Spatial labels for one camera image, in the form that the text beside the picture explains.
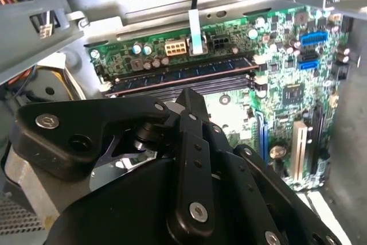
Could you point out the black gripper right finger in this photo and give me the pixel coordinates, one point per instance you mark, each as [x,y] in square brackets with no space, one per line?
[241,170]

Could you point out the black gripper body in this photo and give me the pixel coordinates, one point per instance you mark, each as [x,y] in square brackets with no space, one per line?
[120,216]

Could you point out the blue RAM stick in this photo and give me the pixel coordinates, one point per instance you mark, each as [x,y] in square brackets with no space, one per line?
[183,74]

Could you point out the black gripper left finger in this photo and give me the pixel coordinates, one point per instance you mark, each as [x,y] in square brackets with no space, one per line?
[57,136]

